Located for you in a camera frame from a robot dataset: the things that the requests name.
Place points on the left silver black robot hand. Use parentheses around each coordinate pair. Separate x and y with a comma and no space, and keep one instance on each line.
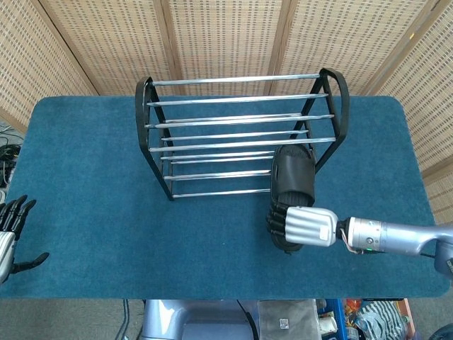
(7,248)

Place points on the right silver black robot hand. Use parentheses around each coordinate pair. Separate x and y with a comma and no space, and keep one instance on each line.
(308,226)

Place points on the black rubber slipper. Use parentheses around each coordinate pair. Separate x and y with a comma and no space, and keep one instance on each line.
(293,170)

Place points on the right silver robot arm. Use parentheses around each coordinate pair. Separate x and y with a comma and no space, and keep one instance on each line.
(389,233)

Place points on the black metal shoe rack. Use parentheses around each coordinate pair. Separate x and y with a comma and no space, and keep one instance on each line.
(344,106)

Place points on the grey fabric bag with label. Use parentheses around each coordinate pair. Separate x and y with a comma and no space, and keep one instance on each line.
(283,311)

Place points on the white paper cup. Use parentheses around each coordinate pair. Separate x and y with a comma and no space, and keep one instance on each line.
(326,324)

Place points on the black white striped bag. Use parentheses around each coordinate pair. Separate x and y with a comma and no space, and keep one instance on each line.
(382,318)

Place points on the blue carpet mat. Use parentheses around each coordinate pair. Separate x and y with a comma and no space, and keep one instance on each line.
(106,177)

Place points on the silver blue robot torso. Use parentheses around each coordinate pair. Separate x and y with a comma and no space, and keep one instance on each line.
(166,318)

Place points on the woven wicker folding screen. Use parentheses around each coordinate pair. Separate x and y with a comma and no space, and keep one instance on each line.
(230,35)

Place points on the blue metal cart frame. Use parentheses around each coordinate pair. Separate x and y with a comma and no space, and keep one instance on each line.
(335,317)

